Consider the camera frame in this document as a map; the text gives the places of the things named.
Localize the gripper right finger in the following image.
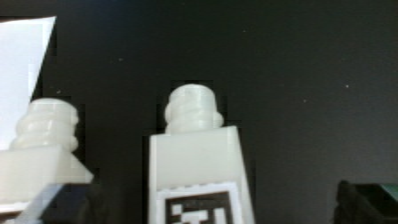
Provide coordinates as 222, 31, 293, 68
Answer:
336, 181, 398, 224

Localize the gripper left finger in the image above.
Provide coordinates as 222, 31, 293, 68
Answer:
16, 183, 109, 224

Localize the sheet with four tags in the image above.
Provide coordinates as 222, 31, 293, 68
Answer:
0, 17, 55, 150

